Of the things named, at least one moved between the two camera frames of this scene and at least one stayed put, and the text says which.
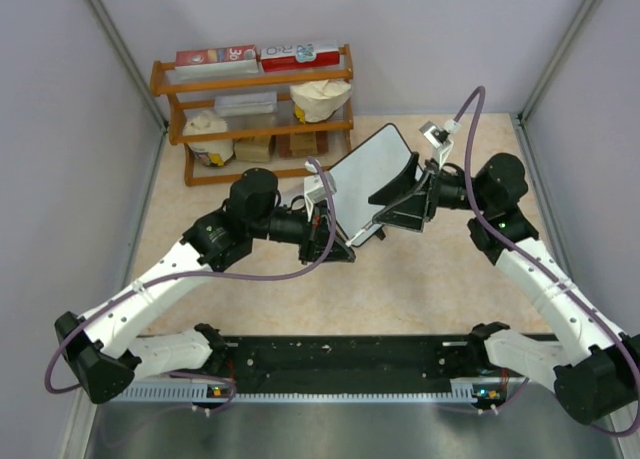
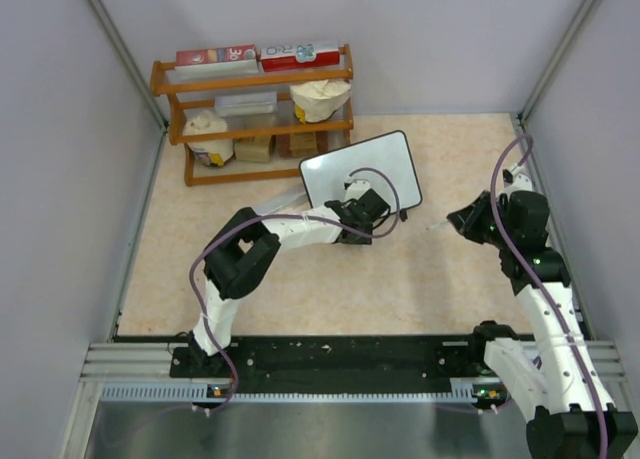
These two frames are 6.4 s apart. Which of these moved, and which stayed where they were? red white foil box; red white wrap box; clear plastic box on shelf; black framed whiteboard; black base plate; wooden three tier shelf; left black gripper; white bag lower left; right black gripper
Moved: left black gripper; right black gripper; black framed whiteboard
Stayed: clear plastic box on shelf; red white wrap box; white bag lower left; wooden three tier shelf; black base plate; red white foil box
